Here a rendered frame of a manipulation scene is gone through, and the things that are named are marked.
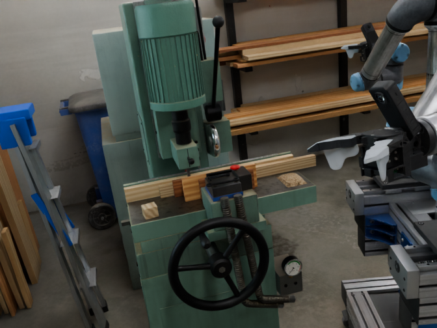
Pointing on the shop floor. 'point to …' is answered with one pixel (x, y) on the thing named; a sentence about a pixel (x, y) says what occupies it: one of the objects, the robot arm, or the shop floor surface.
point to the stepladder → (52, 209)
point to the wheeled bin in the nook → (87, 121)
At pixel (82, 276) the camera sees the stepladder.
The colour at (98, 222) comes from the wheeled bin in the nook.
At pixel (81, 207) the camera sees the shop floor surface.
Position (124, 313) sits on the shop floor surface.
